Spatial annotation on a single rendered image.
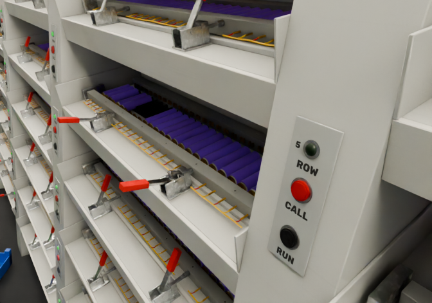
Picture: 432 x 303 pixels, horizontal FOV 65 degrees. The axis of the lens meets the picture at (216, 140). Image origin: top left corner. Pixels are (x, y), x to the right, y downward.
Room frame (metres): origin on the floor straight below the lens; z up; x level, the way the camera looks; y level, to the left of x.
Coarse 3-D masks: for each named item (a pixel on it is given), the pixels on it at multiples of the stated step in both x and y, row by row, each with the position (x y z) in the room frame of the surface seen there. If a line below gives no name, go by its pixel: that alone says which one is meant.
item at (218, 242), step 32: (64, 96) 0.73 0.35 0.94; (192, 96) 0.65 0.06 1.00; (256, 128) 0.52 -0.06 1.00; (128, 160) 0.49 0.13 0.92; (160, 160) 0.48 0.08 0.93; (160, 192) 0.40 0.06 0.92; (192, 192) 0.40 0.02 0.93; (192, 224) 0.34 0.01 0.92; (224, 224) 0.34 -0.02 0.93; (224, 256) 0.29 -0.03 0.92
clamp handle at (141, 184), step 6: (168, 174) 0.40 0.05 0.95; (138, 180) 0.38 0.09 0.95; (144, 180) 0.38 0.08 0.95; (150, 180) 0.39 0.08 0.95; (156, 180) 0.39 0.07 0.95; (162, 180) 0.39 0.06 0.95; (168, 180) 0.40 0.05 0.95; (120, 186) 0.36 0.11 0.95; (126, 186) 0.35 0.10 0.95; (132, 186) 0.36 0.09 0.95; (138, 186) 0.37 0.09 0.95; (144, 186) 0.37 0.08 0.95
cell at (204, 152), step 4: (220, 140) 0.50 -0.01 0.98; (224, 140) 0.50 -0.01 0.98; (228, 140) 0.50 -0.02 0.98; (212, 144) 0.49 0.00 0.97; (216, 144) 0.49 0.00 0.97; (220, 144) 0.49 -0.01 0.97; (224, 144) 0.49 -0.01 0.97; (228, 144) 0.49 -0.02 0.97; (204, 148) 0.48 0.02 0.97; (208, 148) 0.48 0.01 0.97; (212, 148) 0.48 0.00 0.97; (216, 148) 0.48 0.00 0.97; (220, 148) 0.48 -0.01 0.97; (196, 152) 0.47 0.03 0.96; (200, 152) 0.47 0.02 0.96; (204, 152) 0.47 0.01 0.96; (208, 152) 0.47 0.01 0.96; (200, 156) 0.46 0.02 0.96
